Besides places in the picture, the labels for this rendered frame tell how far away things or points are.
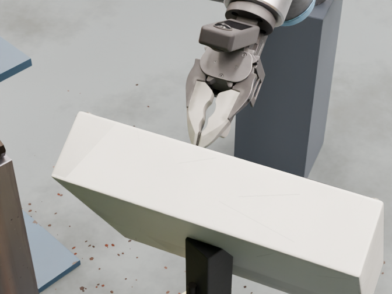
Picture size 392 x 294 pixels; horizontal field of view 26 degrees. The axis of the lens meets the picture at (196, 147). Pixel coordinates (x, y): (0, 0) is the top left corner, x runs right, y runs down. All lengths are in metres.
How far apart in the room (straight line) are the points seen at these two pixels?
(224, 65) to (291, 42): 1.09
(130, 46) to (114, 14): 0.21
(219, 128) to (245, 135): 1.36
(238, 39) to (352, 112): 1.76
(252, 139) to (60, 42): 0.95
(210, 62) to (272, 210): 0.35
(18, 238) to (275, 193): 0.66
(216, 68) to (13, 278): 0.55
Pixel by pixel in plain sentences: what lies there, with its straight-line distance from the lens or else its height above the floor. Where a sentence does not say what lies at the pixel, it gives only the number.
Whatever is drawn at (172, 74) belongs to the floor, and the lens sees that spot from 2.94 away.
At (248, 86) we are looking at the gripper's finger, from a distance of 1.13.
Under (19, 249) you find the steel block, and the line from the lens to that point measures 1.44.
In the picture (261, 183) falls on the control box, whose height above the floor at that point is 1.19.
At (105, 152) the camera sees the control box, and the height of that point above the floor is 1.18.
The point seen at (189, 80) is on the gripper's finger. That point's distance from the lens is 1.15.
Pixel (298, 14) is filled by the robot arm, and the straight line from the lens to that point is 1.35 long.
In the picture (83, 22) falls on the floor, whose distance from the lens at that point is 3.22.
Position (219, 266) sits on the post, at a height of 1.05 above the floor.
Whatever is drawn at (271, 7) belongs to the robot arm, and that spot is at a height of 1.16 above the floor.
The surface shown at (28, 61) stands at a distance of 1.83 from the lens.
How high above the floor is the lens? 1.79
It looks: 43 degrees down
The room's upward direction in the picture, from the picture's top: straight up
